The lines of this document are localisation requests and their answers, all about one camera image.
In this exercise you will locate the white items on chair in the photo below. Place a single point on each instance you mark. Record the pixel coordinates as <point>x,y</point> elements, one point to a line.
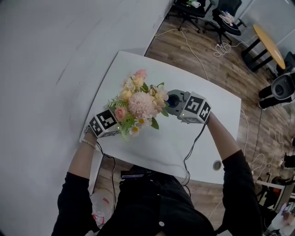
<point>227,17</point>

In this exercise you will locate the person's black clothing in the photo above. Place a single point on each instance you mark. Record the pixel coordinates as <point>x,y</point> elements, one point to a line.
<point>149,207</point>

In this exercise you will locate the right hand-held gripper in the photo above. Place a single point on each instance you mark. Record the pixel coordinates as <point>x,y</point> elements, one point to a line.
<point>196,107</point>

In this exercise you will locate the blue cloth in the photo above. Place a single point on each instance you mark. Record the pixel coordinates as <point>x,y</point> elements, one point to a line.
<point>171,99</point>

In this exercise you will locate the person's right forearm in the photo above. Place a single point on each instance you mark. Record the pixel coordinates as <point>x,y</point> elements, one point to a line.
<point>221,138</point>

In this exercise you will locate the gray and black round machine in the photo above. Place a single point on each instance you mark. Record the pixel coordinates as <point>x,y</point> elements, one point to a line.
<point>284,86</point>

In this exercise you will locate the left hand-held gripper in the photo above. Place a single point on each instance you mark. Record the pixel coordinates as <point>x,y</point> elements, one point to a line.
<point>103,123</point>

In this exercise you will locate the black office chair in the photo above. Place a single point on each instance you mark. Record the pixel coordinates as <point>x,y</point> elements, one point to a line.
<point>227,7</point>
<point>191,12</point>

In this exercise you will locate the person's left forearm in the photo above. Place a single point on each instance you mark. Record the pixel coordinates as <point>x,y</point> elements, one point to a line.
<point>83,156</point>

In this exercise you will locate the black chest device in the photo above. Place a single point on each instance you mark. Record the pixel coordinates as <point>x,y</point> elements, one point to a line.
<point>136,174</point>

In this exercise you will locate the pink flower bouquet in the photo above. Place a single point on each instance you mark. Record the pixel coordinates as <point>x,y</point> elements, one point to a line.
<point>138,103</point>

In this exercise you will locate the wooden round table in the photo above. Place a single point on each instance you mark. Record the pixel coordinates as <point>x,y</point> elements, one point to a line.
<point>269,43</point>

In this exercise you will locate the clear plastic bag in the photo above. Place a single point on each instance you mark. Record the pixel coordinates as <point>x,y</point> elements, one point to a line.
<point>101,207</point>

